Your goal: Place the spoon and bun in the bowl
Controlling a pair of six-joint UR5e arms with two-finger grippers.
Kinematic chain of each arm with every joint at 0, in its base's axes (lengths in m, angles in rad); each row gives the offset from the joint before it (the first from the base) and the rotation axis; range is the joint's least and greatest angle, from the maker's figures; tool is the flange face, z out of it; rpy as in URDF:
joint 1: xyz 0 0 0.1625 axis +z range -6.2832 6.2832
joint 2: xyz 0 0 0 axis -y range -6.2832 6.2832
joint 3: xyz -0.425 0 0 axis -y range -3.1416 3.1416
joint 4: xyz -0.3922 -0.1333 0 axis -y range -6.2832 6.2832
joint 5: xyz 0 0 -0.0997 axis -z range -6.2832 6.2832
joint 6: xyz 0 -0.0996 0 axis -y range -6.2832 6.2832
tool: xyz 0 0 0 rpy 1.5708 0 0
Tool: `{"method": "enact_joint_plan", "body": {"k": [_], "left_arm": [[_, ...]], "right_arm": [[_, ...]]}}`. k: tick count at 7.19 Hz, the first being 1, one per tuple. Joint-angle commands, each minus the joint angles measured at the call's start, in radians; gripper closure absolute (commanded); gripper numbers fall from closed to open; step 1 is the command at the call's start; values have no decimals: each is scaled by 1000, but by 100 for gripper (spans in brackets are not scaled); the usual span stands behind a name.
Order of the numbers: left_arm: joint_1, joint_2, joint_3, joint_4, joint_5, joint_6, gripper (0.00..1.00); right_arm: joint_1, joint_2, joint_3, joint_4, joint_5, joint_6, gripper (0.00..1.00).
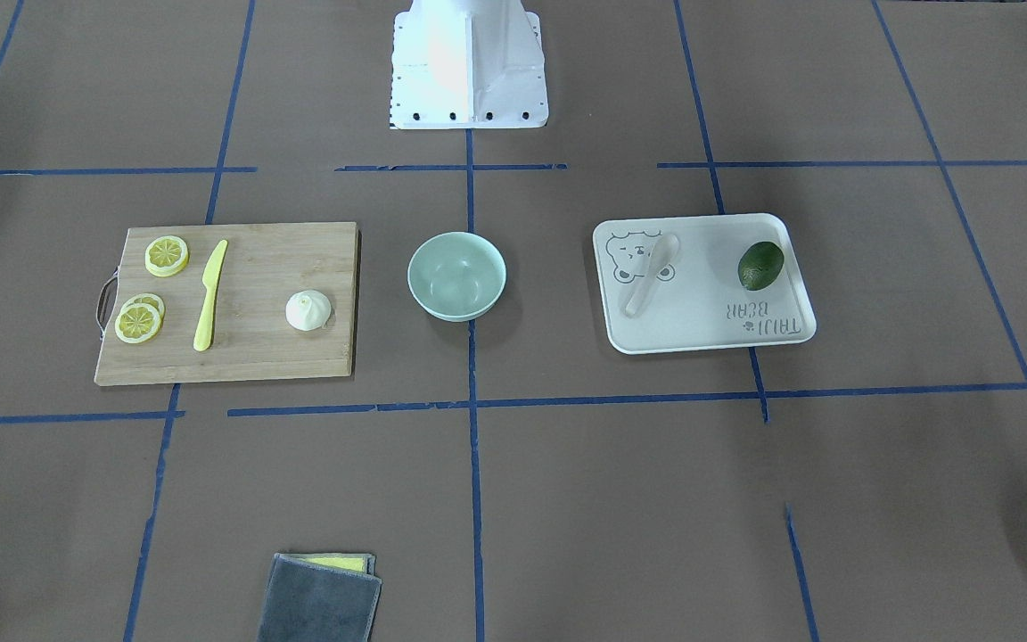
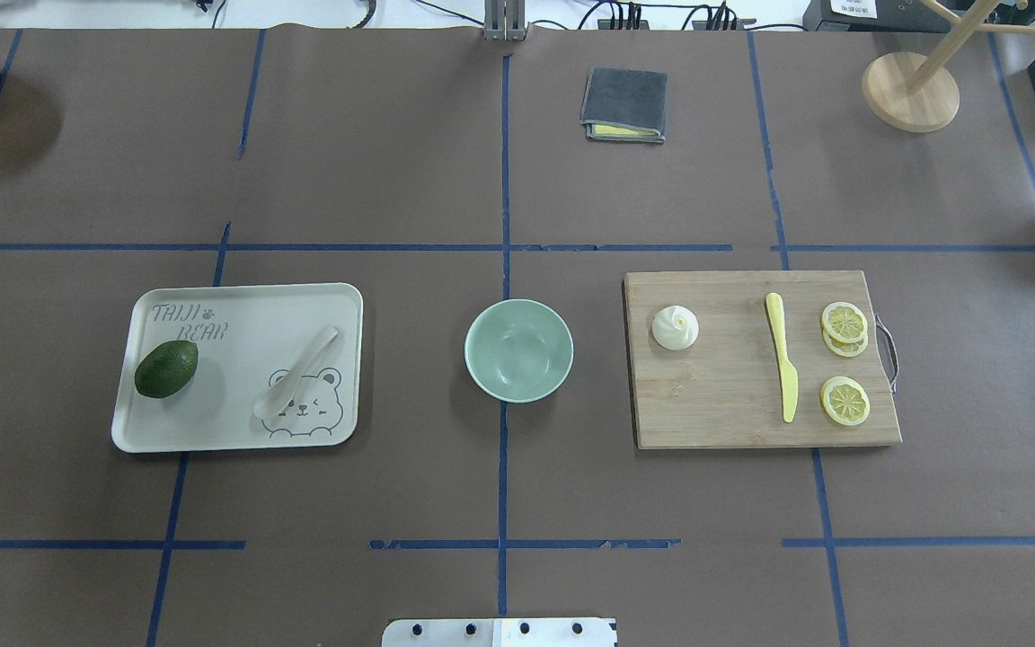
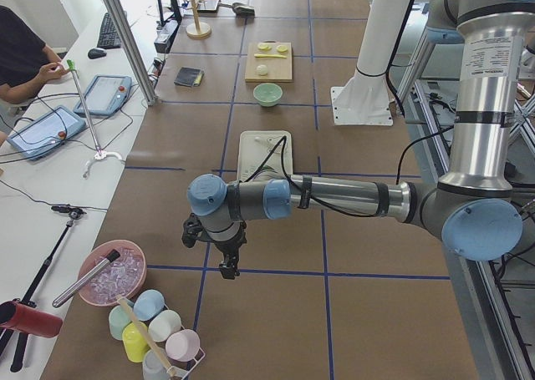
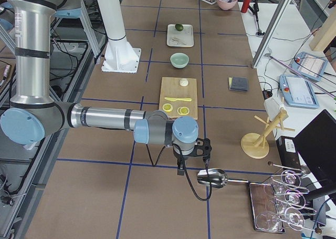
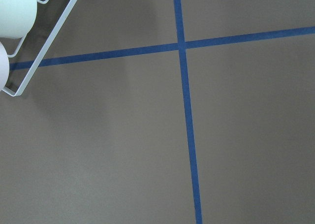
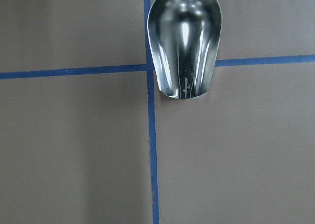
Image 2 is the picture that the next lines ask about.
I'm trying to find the white steamed bun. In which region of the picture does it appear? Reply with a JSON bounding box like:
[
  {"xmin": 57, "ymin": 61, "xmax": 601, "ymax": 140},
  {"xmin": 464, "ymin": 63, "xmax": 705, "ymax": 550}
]
[{"xmin": 650, "ymin": 306, "xmax": 701, "ymax": 351}]

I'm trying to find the mint green bowl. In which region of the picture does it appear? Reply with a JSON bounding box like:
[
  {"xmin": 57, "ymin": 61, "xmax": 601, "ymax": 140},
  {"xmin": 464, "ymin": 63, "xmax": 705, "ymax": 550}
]
[{"xmin": 464, "ymin": 298, "xmax": 574, "ymax": 403}]

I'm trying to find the bamboo cutting board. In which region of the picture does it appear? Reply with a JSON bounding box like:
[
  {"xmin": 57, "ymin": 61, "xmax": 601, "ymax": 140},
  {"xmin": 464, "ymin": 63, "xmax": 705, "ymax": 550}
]
[{"xmin": 624, "ymin": 270, "xmax": 901, "ymax": 449}]

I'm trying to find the grey folded cloth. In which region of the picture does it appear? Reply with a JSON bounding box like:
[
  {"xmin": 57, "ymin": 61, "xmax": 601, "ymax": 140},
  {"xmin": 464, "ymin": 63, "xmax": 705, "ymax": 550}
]
[{"xmin": 579, "ymin": 66, "xmax": 668, "ymax": 144}]

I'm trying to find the cream bear-print tray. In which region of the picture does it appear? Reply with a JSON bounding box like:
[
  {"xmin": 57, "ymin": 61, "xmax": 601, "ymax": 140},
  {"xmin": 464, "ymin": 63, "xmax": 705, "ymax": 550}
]
[{"xmin": 111, "ymin": 283, "xmax": 363, "ymax": 452}]

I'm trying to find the yellow plastic knife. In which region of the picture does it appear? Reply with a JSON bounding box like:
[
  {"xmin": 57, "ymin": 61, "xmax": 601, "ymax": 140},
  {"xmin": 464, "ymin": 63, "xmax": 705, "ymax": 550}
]
[{"xmin": 765, "ymin": 292, "xmax": 800, "ymax": 423}]

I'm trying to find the lemon slice under upper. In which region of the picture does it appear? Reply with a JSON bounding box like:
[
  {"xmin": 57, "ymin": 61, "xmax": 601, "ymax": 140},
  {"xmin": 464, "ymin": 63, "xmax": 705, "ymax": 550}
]
[{"xmin": 822, "ymin": 332, "xmax": 868, "ymax": 358}]

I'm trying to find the lemon slice lower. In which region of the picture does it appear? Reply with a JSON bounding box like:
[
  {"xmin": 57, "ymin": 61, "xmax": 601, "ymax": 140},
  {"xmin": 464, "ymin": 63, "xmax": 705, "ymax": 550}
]
[{"xmin": 818, "ymin": 376, "xmax": 871, "ymax": 427}]

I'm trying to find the green avocado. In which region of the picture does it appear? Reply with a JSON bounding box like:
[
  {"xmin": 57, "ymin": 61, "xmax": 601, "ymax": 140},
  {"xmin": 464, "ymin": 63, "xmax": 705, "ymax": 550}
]
[{"xmin": 135, "ymin": 340, "xmax": 199, "ymax": 400}]

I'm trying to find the wooden mug tree stand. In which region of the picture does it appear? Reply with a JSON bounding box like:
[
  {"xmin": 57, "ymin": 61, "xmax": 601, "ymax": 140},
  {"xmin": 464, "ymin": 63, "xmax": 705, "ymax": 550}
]
[{"xmin": 860, "ymin": 1, "xmax": 1035, "ymax": 134}]

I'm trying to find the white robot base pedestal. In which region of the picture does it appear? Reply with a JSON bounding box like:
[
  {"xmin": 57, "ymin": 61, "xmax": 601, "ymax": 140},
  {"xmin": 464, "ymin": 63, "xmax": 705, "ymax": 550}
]
[{"xmin": 381, "ymin": 616, "xmax": 619, "ymax": 646}]

